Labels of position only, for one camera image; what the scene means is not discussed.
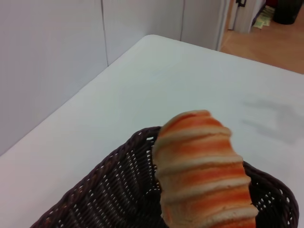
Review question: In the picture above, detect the orange striped bread roll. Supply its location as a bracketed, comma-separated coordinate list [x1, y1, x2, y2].
[152, 109, 259, 228]

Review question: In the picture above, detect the dark brown woven basket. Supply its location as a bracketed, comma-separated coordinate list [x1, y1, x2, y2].
[29, 125, 300, 228]

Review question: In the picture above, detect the white cabinet door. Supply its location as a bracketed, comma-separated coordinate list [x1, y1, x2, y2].
[228, 0, 264, 33]

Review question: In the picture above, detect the green paper stack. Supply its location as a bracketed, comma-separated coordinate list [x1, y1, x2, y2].
[252, 6, 272, 29]

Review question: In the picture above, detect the black waste bin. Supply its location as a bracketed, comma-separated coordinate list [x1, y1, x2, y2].
[273, 0, 302, 25]

